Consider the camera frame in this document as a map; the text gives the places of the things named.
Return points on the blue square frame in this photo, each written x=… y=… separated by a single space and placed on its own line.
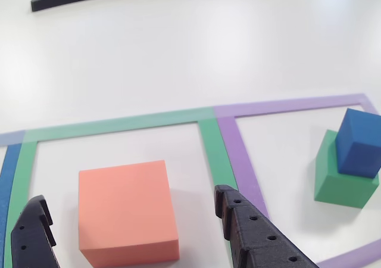
x=7 y=175

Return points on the small blue cube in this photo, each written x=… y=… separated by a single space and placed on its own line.
x=357 y=143

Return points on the orange cube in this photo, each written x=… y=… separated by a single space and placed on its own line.
x=125 y=208

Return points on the purple square frame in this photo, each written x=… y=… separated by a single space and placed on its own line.
x=238 y=149

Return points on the green square frame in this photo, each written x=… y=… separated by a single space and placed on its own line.
x=217 y=155

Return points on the green cube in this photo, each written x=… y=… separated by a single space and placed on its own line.
x=336 y=187

